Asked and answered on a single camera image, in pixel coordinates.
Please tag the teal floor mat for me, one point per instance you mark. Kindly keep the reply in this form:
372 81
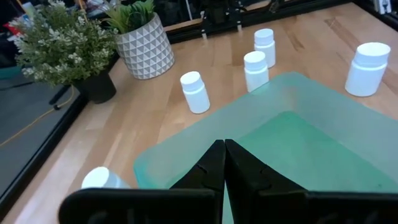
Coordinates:
9 72

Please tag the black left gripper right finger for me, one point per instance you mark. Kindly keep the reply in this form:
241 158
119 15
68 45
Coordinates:
311 208

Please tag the succulent in white geometric pot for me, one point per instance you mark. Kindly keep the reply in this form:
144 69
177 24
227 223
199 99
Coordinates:
146 49

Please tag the black desk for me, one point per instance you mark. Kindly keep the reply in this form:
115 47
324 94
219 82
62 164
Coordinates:
59 96

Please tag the large white pill bottle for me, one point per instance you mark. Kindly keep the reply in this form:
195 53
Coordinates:
365 74

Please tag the red box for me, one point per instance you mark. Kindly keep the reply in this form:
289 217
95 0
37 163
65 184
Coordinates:
11 28

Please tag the translucent teal plastic basket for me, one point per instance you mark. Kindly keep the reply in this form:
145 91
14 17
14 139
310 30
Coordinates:
311 124

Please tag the small white pill bottle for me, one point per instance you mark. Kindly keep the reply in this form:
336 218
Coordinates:
265 46
256 76
196 96
99 179

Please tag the white-flowered plant in black pot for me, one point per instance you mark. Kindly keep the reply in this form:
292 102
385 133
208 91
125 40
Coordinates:
62 46

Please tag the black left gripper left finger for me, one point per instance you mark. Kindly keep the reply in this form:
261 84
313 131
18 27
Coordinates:
155 205

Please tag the black aluminium table frame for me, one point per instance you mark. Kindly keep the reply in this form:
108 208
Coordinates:
37 155

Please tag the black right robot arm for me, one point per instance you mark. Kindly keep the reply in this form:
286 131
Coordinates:
222 12

